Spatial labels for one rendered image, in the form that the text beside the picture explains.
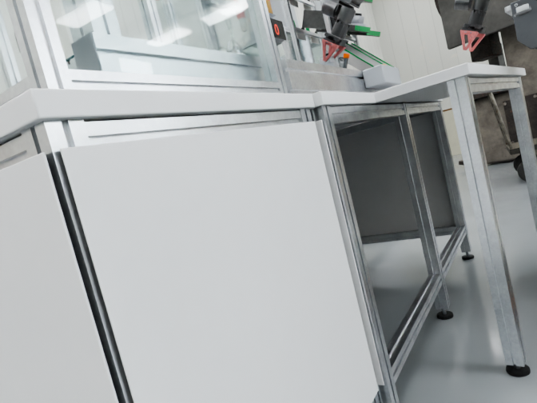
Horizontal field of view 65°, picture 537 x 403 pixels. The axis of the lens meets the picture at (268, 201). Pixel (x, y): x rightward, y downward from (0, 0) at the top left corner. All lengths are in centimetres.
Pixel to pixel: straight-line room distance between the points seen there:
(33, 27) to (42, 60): 3
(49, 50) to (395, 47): 1268
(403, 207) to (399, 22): 1085
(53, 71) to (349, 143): 214
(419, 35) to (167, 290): 1250
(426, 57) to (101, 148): 1239
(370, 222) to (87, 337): 220
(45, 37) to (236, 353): 46
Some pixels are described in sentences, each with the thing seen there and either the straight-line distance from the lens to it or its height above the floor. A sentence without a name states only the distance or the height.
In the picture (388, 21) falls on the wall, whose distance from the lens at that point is 1324.
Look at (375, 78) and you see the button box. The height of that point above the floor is 92.
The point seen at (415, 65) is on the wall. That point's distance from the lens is 1284.
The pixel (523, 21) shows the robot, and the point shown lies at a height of 98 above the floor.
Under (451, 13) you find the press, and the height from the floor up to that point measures 197.
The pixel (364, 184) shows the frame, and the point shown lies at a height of 48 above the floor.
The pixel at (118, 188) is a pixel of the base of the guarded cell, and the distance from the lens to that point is 50.
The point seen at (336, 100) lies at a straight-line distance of 103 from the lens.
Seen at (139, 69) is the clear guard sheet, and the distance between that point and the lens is 63.
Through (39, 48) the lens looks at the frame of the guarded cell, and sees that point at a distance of 53.
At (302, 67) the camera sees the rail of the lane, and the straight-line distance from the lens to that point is 110.
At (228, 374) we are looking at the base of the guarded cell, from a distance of 62.
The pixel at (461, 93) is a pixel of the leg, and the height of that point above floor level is 79.
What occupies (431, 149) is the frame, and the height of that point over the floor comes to 60.
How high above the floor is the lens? 73
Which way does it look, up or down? 5 degrees down
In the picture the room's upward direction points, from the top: 14 degrees counter-clockwise
